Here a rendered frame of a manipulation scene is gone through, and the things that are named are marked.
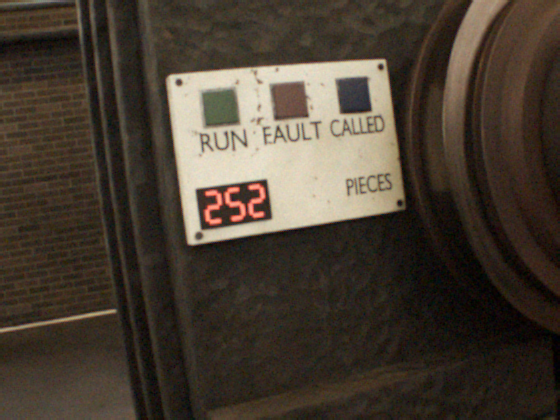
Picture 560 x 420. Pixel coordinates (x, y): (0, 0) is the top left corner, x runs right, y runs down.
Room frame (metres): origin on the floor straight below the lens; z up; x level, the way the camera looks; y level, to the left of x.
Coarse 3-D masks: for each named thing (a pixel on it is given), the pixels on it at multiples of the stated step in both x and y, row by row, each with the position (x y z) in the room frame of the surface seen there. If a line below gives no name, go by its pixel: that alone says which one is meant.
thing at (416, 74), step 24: (456, 0) 0.75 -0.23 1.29; (432, 24) 0.75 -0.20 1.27; (408, 96) 0.73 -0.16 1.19; (408, 120) 0.73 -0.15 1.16; (408, 144) 0.73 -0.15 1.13; (408, 168) 0.80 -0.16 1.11; (408, 192) 0.81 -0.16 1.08; (432, 216) 0.73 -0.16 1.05; (432, 240) 0.73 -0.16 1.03; (456, 264) 0.74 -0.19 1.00; (504, 312) 0.76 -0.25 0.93
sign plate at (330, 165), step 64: (320, 64) 0.76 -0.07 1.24; (384, 64) 0.79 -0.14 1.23; (192, 128) 0.71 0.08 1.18; (256, 128) 0.73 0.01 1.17; (320, 128) 0.76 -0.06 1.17; (384, 128) 0.79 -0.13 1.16; (192, 192) 0.71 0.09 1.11; (256, 192) 0.73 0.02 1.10; (320, 192) 0.76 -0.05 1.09; (384, 192) 0.78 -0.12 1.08
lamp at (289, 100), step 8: (272, 88) 0.74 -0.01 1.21; (280, 88) 0.74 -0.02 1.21; (288, 88) 0.74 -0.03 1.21; (296, 88) 0.75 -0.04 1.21; (280, 96) 0.74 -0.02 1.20; (288, 96) 0.74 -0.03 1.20; (296, 96) 0.75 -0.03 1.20; (304, 96) 0.75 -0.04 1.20; (280, 104) 0.74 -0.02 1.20; (288, 104) 0.74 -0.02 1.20; (296, 104) 0.75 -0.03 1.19; (304, 104) 0.75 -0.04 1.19; (280, 112) 0.74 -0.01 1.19; (288, 112) 0.74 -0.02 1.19; (296, 112) 0.75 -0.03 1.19; (304, 112) 0.75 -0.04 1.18
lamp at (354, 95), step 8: (344, 80) 0.77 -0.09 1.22; (352, 80) 0.77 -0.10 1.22; (360, 80) 0.77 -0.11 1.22; (344, 88) 0.77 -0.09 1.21; (352, 88) 0.77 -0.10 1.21; (360, 88) 0.77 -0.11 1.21; (344, 96) 0.77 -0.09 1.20; (352, 96) 0.77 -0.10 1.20; (360, 96) 0.77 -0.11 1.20; (368, 96) 0.78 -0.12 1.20; (344, 104) 0.77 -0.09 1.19; (352, 104) 0.77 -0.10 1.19; (360, 104) 0.77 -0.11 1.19; (368, 104) 0.78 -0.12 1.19
